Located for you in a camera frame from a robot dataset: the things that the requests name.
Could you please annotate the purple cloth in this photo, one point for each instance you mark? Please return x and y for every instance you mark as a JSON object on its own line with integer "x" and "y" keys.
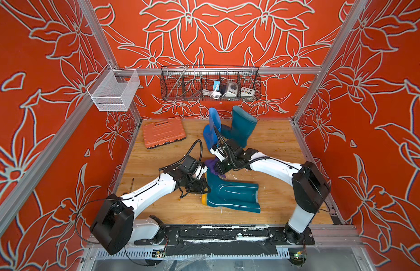
{"x": 212, "y": 165}

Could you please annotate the white wire mesh basket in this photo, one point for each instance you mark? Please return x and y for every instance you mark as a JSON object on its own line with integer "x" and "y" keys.
{"x": 110, "y": 95}

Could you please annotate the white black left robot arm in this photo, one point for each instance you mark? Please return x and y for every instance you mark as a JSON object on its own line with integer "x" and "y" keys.
{"x": 116, "y": 222}

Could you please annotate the blue white small box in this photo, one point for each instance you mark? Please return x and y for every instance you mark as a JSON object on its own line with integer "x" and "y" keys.
{"x": 216, "y": 86}

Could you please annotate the white grey round device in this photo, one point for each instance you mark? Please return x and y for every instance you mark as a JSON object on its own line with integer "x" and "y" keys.
{"x": 231, "y": 90}

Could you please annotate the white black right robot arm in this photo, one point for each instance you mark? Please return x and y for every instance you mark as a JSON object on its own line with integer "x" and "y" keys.
{"x": 309, "y": 186}

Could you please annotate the black wire wall basket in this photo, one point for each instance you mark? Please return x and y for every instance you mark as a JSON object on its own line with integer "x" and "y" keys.
{"x": 190, "y": 83}

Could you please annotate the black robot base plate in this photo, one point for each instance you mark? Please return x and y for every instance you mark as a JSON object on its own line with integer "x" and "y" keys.
{"x": 175, "y": 234}

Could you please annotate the blue rubber boot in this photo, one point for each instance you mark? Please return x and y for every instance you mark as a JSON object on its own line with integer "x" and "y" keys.
{"x": 209, "y": 131}

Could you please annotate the dark teal rubber boot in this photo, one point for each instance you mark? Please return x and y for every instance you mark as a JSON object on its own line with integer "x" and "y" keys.
{"x": 240, "y": 196}

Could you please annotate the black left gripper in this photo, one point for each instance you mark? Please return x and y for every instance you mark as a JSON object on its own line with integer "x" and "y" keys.
{"x": 201, "y": 189}

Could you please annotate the orange plastic tool case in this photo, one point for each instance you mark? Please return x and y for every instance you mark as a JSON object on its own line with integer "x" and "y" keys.
{"x": 163, "y": 132}

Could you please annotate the white dotted box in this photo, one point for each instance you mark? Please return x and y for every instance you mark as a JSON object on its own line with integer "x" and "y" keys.
{"x": 247, "y": 93}

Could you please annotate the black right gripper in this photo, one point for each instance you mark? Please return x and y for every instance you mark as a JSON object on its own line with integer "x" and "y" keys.
{"x": 220, "y": 169}

